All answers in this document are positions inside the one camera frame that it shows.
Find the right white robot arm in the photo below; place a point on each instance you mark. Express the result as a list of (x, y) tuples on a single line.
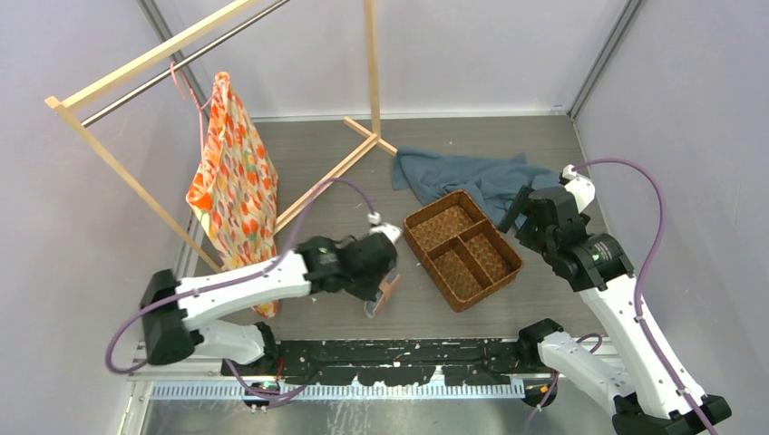
[(653, 393)]

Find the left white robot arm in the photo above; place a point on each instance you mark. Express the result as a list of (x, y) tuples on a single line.
[(182, 317)]

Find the pink clothes hanger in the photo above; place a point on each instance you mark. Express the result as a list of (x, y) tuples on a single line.
[(182, 85)]

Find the woven wicker divided basket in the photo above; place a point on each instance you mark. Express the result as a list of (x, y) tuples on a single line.
[(461, 250)]

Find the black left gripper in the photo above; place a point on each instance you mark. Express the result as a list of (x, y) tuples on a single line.
[(369, 292)]

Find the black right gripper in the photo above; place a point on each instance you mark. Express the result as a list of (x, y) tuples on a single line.
[(521, 204)]

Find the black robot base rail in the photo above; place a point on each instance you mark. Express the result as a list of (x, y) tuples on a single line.
[(461, 362)]

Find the blue-grey crumpled cloth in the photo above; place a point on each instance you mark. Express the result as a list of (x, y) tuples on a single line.
[(493, 184)]

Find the orange floral hanging garment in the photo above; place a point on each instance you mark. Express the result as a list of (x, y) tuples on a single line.
[(234, 192)]

